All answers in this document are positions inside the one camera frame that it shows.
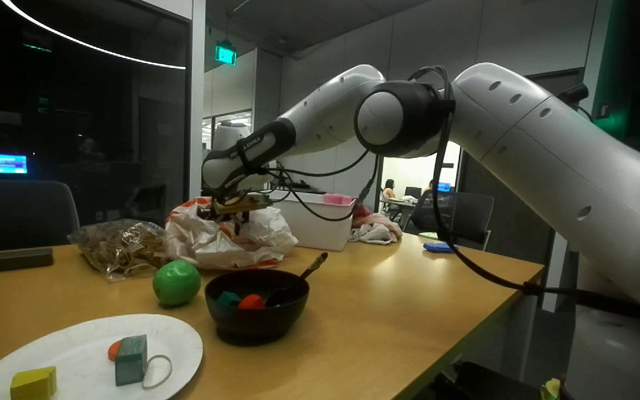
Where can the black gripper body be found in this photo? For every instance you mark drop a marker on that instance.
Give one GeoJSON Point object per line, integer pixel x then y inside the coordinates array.
{"type": "Point", "coordinates": [222, 209]}

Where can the black spoon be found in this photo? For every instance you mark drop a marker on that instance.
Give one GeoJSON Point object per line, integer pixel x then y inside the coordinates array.
{"type": "Point", "coordinates": [314, 264]}

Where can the green apple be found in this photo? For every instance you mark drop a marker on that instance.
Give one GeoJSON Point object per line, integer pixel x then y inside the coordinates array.
{"type": "Point", "coordinates": [177, 283]}

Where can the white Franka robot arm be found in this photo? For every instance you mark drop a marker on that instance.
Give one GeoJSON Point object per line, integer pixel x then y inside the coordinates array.
{"type": "Point", "coordinates": [557, 163]}

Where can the white plastic bag orange print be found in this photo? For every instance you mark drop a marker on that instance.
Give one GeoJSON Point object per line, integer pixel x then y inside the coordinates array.
{"type": "Point", "coordinates": [216, 247]}

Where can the black bowl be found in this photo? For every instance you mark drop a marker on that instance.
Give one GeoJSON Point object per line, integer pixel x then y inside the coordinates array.
{"type": "Point", "coordinates": [256, 324]}

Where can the clear bag of brown items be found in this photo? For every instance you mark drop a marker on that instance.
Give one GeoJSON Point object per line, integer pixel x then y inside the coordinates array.
{"type": "Point", "coordinates": [121, 247]}

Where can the white plastic bin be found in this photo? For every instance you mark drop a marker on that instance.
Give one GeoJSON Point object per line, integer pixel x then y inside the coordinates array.
{"type": "Point", "coordinates": [321, 230]}

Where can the small teal block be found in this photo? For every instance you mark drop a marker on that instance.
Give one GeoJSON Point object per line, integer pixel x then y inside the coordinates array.
{"type": "Point", "coordinates": [227, 301]}

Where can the red ball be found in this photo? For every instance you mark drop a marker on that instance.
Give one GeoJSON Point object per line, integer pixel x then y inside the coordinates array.
{"type": "Point", "coordinates": [253, 301]}

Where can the dark pink cloth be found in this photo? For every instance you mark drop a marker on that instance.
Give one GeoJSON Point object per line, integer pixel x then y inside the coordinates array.
{"type": "Point", "coordinates": [338, 200]}

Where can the grey white cloth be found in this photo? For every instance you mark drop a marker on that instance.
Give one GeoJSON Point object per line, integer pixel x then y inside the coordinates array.
{"type": "Point", "coordinates": [378, 231]}

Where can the green exit sign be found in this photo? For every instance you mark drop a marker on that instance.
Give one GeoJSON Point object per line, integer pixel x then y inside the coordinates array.
{"type": "Point", "coordinates": [223, 53]}

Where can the teal block with hole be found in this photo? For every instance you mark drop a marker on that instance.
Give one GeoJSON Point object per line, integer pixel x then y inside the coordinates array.
{"type": "Point", "coordinates": [133, 360]}

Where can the small red piece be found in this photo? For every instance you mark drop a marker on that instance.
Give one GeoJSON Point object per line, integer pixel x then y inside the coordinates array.
{"type": "Point", "coordinates": [115, 349]}

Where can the small blue object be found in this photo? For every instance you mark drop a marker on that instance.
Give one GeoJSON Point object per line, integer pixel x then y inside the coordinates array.
{"type": "Point", "coordinates": [436, 247]}

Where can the white plate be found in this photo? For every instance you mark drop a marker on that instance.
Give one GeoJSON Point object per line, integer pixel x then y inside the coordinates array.
{"type": "Point", "coordinates": [76, 347]}

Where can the grey office chair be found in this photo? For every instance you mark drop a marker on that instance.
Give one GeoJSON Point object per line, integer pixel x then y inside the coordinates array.
{"type": "Point", "coordinates": [17, 214]}

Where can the curved ceiling light strip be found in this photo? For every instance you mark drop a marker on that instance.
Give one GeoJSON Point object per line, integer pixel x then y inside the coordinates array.
{"type": "Point", "coordinates": [89, 44]}

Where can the black rectangular case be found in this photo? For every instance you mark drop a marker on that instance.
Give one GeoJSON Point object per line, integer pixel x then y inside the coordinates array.
{"type": "Point", "coordinates": [9, 261]}

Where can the black office chair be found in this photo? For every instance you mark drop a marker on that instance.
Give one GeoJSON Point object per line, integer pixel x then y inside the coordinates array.
{"type": "Point", "coordinates": [467, 214]}

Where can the yellow block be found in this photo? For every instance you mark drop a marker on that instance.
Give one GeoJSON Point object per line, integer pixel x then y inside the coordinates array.
{"type": "Point", "coordinates": [35, 383]}

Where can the yellow green wrist mount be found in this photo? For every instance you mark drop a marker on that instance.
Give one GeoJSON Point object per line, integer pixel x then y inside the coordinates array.
{"type": "Point", "coordinates": [249, 200]}

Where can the blue lit wall screen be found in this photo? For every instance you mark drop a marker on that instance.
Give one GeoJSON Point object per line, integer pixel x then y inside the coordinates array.
{"type": "Point", "coordinates": [5, 163]}

